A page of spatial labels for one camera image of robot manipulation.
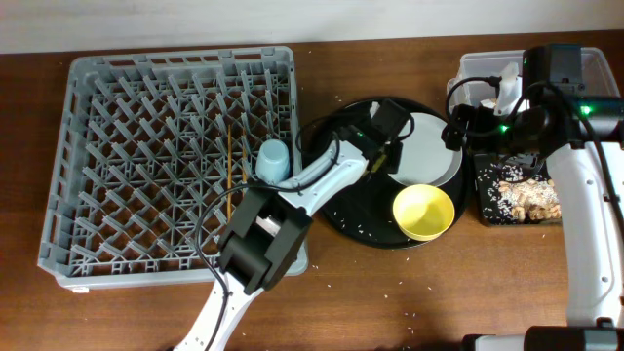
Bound grey round plate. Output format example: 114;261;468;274
389;112;462;186

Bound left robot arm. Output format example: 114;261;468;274
177;99;415;350

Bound round black tray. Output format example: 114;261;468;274
321;97;474;250

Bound black rectangular tray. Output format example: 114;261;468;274
473;153;562;226

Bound yellow bowl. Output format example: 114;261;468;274
392;184;455;242

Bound food scraps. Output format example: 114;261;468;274
476;164;562;225

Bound white napkin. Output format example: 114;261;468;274
481;97;497;109

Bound grey dishwasher rack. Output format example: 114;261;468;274
37;46;298;293

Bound clear plastic bin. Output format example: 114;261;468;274
446;47;624;145

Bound light blue plastic cup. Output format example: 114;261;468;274
255;139;291;185

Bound wooden chopstick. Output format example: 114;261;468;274
240;129;248;185
226;125;232;222

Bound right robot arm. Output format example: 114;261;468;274
443;44;623;350

